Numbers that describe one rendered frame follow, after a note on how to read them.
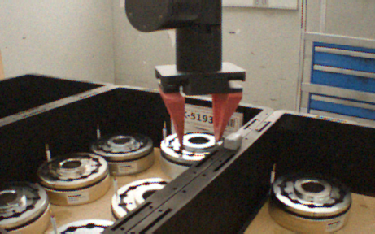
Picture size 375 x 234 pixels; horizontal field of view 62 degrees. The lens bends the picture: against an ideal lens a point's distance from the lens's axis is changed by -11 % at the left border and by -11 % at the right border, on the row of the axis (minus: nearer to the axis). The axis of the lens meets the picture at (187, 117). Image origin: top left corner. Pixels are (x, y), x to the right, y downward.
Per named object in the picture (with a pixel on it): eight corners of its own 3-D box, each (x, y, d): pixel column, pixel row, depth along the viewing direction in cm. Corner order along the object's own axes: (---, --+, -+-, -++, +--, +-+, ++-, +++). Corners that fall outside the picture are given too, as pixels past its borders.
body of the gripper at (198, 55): (246, 85, 42) (248, 24, 39) (163, 92, 39) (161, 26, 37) (228, 75, 48) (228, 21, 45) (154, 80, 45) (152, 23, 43)
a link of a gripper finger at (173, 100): (225, 150, 43) (227, 77, 40) (168, 158, 42) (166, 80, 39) (209, 132, 50) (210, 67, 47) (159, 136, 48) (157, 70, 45)
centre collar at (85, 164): (73, 157, 49) (72, 153, 49) (96, 166, 47) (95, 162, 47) (47, 169, 45) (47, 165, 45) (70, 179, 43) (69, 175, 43)
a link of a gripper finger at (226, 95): (242, 149, 44) (244, 75, 41) (187, 155, 42) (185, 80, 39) (224, 130, 50) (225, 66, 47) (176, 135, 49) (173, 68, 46)
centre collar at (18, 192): (11, 187, 40) (10, 183, 40) (33, 199, 38) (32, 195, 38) (-20, 203, 36) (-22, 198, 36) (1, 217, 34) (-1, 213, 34)
